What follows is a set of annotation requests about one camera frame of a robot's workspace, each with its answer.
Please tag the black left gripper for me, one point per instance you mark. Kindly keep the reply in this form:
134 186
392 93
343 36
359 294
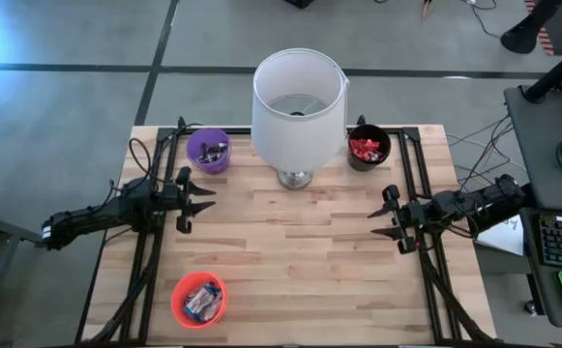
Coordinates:
176 198

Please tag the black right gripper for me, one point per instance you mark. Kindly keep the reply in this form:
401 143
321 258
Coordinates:
406 217

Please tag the brown Hershey's chocolate bar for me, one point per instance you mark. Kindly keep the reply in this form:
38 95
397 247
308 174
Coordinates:
217 147
204 157
215 157

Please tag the blue white Hershey's bar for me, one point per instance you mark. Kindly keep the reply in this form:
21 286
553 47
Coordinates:
196 296
215 305
198 315
202 307
211 291

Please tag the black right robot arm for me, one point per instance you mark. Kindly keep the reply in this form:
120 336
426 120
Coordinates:
474 203

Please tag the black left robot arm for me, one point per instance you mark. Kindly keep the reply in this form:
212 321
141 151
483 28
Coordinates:
97 215

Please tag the purple face plastic bucket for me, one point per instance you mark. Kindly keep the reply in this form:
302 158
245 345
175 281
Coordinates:
196 154

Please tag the black plastic bucket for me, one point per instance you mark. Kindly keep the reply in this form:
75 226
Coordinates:
355 165

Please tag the orange pumpkin face bucket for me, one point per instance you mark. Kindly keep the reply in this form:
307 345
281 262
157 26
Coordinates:
180 299

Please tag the white paper sheet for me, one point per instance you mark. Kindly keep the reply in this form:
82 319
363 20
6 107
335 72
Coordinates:
503 234

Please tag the silver table lamp white shade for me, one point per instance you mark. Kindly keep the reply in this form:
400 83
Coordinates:
295 125

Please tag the dark grey desk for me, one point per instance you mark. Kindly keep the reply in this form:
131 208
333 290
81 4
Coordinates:
534 290

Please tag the grey side table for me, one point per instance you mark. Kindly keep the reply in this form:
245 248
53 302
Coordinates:
14 234

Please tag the black stand pole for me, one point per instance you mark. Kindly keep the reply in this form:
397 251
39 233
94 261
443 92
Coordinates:
527 29
556 72

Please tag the orange striped floor mat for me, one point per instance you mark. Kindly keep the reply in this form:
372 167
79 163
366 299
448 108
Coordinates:
544 36

